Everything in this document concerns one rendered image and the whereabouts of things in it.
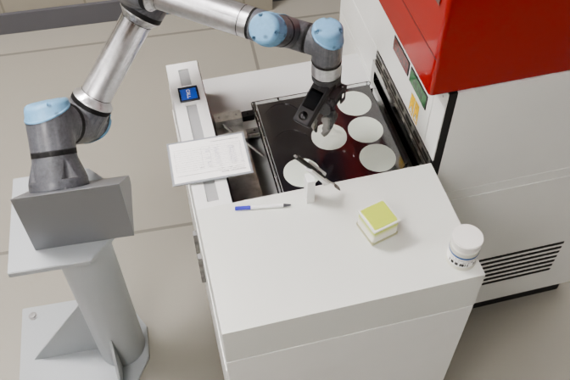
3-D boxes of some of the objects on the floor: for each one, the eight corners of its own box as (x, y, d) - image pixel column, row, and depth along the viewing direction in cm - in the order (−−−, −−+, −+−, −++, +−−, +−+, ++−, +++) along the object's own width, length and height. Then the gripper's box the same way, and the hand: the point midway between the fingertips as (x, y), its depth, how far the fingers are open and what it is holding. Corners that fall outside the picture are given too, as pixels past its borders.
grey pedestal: (19, 426, 243) (-77, 308, 180) (23, 310, 271) (-58, 172, 207) (170, 398, 249) (130, 273, 186) (159, 287, 276) (121, 147, 213)
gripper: (353, 69, 182) (348, 126, 199) (318, 54, 186) (315, 112, 203) (336, 90, 178) (332, 147, 194) (300, 74, 182) (299, 131, 198)
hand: (318, 132), depth 196 cm, fingers closed
